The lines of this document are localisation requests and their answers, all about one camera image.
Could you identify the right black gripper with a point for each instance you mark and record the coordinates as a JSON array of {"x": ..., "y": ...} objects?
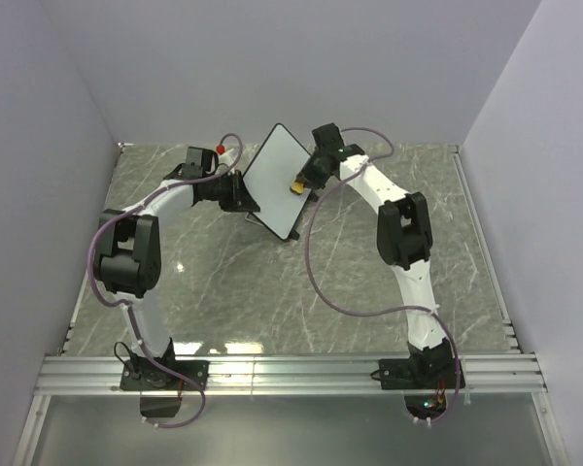
[{"x": 307, "y": 176}]

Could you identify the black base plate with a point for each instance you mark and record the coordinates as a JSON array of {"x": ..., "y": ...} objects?
[
  {"x": 413, "y": 374},
  {"x": 142, "y": 375}
]

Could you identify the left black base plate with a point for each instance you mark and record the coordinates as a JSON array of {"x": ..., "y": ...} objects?
[{"x": 142, "y": 375}]

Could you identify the yellow bone-shaped eraser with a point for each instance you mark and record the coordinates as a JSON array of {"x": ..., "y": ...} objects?
[{"x": 297, "y": 187}]

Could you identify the small white whiteboard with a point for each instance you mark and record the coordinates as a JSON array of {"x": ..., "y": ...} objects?
[{"x": 270, "y": 174}]

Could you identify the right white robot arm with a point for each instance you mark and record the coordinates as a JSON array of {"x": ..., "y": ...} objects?
[{"x": 403, "y": 240}]

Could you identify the aluminium mounting rail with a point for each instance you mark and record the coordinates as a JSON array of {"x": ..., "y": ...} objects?
[{"x": 255, "y": 375}]

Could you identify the wire whiteboard stand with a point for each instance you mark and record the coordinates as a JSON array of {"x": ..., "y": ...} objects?
[{"x": 293, "y": 235}]

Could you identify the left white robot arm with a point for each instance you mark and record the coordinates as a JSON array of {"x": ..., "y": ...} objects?
[{"x": 124, "y": 258}]

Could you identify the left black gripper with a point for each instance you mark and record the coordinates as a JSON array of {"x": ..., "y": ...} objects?
[{"x": 241, "y": 200}]

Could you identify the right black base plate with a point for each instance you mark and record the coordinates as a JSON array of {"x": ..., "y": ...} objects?
[{"x": 413, "y": 374}]

